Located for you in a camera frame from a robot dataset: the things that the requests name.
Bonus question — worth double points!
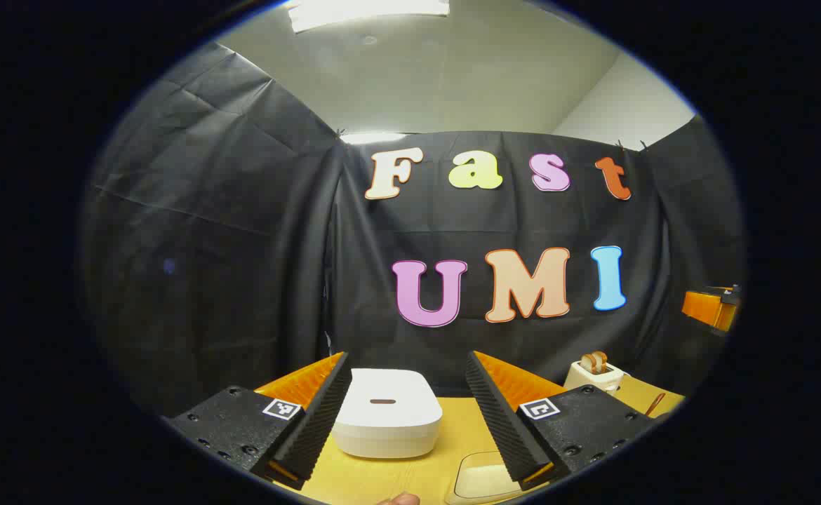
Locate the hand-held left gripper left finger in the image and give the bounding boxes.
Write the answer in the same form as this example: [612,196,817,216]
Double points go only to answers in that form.
[161,351,353,492]

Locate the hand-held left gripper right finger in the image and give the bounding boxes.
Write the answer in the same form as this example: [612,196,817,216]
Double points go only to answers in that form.
[465,351,657,492]

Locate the white rice cooker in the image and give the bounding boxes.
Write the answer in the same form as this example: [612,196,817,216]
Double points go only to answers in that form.
[331,368,443,460]

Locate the white toaster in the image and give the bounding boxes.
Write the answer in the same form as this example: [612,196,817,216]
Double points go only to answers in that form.
[563,359,625,395]

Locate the black backdrop cloth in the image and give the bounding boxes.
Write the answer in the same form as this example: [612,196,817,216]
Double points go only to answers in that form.
[77,41,747,418]

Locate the ceiling light panel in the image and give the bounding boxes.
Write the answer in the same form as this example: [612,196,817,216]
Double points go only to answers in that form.
[288,0,451,34]
[340,132,408,146]

